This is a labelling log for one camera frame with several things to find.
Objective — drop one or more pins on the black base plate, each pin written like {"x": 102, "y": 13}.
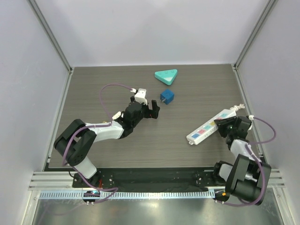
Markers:
{"x": 151, "y": 180}

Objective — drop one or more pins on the right aluminium frame post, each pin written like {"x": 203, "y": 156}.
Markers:
{"x": 254, "y": 33}

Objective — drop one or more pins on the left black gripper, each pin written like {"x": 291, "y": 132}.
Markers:
{"x": 150, "y": 113}

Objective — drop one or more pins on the teal triangular socket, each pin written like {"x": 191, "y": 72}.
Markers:
{"x": 167, "y": 76}

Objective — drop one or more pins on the blue plug cube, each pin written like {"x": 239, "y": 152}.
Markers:
{"x": 167, "y": 96}

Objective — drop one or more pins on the white plug cube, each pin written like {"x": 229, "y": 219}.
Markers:
{"x": 117, "y": 115}

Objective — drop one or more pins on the white slotted cable duct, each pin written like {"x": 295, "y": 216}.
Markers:
{"x": 93, "y": 195}

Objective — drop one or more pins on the white power strip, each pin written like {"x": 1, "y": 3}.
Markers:
{"x": 209, "y": 127}

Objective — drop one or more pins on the aluminium front rail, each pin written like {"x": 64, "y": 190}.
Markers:
{"x": 62, "y": 180}

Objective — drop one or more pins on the aluminium frame post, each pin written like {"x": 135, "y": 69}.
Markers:
{"x": 44, "y": 24}
{"x": 254, "y": 33}

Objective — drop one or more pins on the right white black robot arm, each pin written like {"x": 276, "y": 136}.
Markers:
{"x": 246, "y": 180}

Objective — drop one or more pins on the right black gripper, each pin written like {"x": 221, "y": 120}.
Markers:
{"x": 226, "y": 124}

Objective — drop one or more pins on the left aluminium frame post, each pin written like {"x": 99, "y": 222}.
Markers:
{"x": 44, "y": 24}

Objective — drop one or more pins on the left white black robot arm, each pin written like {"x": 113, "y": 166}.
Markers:
{"x": 77, "y": 139}

